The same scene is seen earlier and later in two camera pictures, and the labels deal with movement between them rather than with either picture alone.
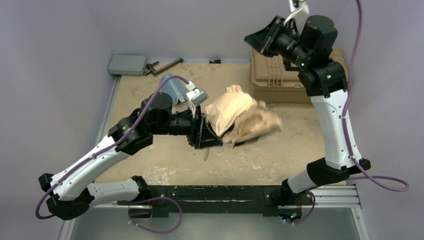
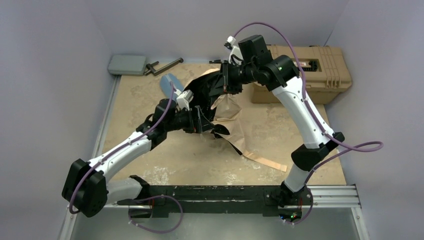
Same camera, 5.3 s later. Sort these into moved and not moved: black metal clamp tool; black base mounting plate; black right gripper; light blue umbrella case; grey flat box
Moved: black right gripper
Not moved: black base mounting plate; light blue umbrella case; black metal clamp tool; grey flat box
